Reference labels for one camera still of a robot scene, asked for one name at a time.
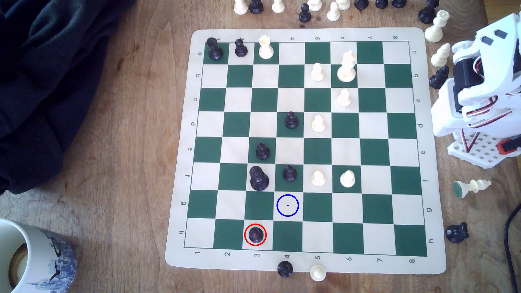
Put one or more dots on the white chess queen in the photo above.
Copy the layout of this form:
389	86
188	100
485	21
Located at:
435	29

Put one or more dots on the black chess knight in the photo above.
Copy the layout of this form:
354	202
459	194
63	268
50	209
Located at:
456	233

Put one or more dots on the green and cream chessboard mat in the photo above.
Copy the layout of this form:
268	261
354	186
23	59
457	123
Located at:
374	126

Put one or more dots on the dark navy cloth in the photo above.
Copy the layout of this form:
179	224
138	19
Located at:
40	81

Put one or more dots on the black chess king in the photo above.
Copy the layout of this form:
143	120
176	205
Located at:
259	180

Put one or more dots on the white chess rook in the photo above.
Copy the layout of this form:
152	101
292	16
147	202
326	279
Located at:
266	49

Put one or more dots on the white chess bishop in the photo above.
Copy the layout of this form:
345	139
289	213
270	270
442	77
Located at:
440	57

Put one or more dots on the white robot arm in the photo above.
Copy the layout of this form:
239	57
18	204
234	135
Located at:
447	116

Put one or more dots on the black chess pawn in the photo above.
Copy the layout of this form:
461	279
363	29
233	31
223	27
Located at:
291	121
241	49
289	174
256	6
262	152
285	269
305	15
255	235

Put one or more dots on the red and black clamp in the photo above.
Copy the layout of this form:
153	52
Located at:
506	147

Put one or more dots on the white bishop green felt base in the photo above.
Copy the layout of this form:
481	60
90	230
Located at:
472	187

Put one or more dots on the white mug blue print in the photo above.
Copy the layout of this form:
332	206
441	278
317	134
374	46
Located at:
42	260

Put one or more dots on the tall white chess piece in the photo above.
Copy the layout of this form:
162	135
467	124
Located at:
346	70

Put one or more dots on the black chess bishop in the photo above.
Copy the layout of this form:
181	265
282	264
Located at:
438	79

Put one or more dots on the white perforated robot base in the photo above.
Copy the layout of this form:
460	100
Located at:
482	152

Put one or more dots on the tall black chess piece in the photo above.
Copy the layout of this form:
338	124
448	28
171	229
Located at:
214	50

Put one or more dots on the white chess pawn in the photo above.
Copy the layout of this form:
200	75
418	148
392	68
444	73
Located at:
318	124
318	273
318	179
317	73
333	14
240	7
347	179
344	99
278	6

